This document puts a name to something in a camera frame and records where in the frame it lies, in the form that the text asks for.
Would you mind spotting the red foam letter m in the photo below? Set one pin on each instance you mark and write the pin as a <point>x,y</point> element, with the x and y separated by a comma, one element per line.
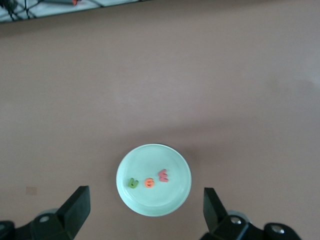
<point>164,176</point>

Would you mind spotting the pale green plate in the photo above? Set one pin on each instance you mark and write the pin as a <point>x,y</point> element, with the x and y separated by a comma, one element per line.
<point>155,200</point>

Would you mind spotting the black orange power strip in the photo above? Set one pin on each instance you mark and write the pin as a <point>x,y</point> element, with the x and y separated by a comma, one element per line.
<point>67,2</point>

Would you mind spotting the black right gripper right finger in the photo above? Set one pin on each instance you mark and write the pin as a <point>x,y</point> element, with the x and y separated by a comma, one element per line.
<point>217,220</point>

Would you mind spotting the orange foam letter e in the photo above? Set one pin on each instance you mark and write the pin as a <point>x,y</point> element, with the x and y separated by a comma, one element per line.
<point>149,182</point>

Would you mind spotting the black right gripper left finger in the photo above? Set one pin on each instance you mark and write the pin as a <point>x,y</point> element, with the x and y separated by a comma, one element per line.
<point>72,212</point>

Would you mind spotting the green foam letter u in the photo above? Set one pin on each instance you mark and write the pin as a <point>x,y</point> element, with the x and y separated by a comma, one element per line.
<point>133,183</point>

